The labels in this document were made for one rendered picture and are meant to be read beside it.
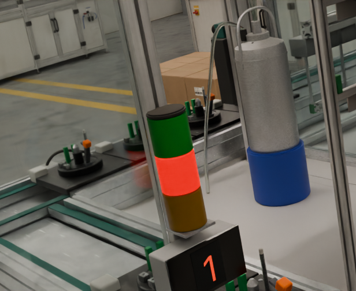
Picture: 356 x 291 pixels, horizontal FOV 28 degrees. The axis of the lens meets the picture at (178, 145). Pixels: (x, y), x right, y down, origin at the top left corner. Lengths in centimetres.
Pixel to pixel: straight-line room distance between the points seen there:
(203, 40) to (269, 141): 618
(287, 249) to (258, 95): 41
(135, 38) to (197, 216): 23
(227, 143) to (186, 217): 147
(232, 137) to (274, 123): 50
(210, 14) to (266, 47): 602
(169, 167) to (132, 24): 18
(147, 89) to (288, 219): 105
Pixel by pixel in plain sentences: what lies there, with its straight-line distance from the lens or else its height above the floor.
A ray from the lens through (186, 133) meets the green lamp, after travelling 89.
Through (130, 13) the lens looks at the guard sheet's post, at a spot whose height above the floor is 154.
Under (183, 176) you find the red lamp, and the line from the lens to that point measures 89.
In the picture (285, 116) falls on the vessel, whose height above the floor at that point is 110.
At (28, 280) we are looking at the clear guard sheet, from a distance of 87.
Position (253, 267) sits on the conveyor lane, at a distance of 148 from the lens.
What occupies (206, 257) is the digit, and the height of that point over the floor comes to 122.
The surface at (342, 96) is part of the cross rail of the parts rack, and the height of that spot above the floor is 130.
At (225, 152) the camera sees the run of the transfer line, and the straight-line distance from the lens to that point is 237.
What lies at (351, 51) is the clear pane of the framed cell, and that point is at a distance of 208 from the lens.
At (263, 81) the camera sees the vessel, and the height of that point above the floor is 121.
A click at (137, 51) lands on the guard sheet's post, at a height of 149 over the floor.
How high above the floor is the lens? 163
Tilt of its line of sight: 17 degrees down
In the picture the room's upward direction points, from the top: 11 degrees counter-clockwise
